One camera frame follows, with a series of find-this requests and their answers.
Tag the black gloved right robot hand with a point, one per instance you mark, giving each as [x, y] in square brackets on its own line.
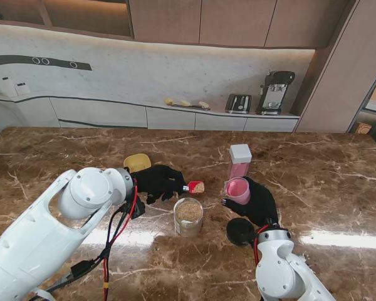
[258, 203]

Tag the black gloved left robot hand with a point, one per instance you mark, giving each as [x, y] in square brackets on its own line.
[158, 183]

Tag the pink measuring cup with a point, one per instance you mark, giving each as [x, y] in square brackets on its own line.
[238, 189]

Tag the yellow plastic bowl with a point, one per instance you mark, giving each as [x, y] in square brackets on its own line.
[136, 161]

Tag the black round jar lid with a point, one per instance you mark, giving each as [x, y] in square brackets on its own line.
[238, 233]

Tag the red measuring spoon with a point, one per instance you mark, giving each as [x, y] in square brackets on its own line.
[195, 187]

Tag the clear glass grain jar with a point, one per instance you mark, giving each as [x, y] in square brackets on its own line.
[188, 219]

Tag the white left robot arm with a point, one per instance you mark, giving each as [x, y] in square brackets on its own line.
[44, 238]

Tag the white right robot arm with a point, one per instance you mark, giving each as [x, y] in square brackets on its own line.
[285, 269]

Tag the pink container with white lid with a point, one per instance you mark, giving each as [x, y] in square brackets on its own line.
[239, 160]

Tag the yellow bread piece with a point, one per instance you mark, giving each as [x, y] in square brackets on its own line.
[185, 103]
[203, 104]
[168, 101]

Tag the dark wooden serving board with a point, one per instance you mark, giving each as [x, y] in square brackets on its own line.
[191, 107]

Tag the white counter cabinet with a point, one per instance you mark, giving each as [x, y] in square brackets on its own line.
[97, 113]

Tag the black toaster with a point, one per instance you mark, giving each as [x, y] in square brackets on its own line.
[238, 103]

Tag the black espresso machine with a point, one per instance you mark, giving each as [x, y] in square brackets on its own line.
[275, 91]

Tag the orange printed box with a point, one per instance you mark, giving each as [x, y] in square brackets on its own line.
[362, 128]

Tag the short white bottle black cap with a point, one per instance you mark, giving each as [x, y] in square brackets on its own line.
[22, 89]

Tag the tall white bottle black cap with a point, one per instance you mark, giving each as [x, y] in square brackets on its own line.
[8, 87]

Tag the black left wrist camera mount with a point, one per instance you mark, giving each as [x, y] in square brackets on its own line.
[138, 208]

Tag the wooden wall cabinets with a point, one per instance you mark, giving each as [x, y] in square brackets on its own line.
[232, 22]

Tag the black wall panel with rings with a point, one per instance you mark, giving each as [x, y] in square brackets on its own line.
[18, 60]

